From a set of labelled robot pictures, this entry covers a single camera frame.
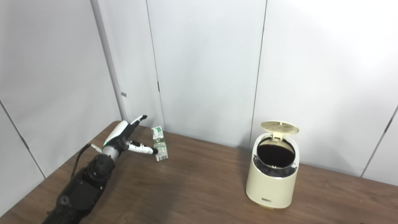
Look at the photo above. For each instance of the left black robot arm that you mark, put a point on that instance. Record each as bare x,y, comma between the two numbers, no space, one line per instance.
80,193

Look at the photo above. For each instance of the green white milk carton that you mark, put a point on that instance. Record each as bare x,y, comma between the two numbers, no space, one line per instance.
159,138

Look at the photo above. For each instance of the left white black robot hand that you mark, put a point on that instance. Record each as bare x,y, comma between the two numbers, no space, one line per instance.
116,133

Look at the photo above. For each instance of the cream-colored lidded bin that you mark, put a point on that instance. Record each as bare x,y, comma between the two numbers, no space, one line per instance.
270,186

